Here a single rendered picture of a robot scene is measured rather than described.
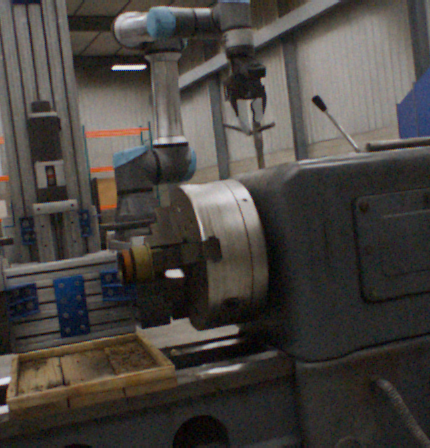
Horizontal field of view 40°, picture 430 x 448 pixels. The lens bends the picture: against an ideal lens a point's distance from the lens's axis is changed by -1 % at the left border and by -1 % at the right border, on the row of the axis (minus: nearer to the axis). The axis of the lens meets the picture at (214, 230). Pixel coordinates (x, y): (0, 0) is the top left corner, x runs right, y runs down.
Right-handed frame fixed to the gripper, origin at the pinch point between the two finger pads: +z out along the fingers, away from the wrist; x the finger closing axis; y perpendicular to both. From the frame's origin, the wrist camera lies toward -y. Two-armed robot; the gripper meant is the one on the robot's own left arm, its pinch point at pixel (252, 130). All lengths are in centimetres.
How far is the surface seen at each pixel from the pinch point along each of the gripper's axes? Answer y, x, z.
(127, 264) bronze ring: -16.0, 36.6, 26.3
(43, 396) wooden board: -30, 56, 46
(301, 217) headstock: -33.7, 5.5, 20.7
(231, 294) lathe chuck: -26.5, 18.8, 34.2
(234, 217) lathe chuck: -25.9, 16.0, 19.3
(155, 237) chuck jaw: -10.4, 29.1, 22.0
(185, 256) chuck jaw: -25.8, 26.8, 25.5
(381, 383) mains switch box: -37, -6, 55
